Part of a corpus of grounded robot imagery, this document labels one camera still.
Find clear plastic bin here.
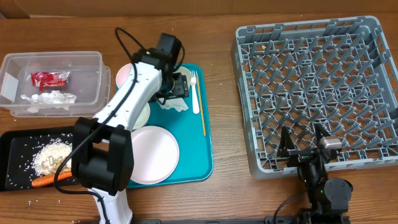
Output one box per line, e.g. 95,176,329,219
1,51,111,117

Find white bowl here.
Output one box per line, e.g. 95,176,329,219
133,103,150,130

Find wooden chopstick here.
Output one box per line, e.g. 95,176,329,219
195,71,206,136

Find pink bowl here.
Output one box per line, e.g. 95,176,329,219
116,63,132,88

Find red snack wrapper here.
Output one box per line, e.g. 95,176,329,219
30,72,71,91

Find rice and peanut scraps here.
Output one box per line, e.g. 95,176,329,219
32,138,72,177

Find large pink plate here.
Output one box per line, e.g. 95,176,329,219
131,126,180,185

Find grey dishwasher rack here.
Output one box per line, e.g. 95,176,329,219
231,16,397,179

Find orange carrot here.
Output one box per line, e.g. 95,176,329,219
31,171,72,188

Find white paper cup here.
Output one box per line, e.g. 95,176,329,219
176,66,192,90

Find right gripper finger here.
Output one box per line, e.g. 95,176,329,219
277,126,295,157
314,123,326,149

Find teal plastic tray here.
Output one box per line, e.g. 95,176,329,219
127,63,214,189

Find white napkin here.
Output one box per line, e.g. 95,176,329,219
160,98,188,112
21,90,77,113

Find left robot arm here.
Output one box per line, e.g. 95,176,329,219
67,33,189,223

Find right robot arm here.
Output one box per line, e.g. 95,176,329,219
272,124,353,224

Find white plastic fork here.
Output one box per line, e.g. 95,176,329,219
190,71,200,114

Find black plastic tray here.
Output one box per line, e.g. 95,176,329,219
1,126,73,192

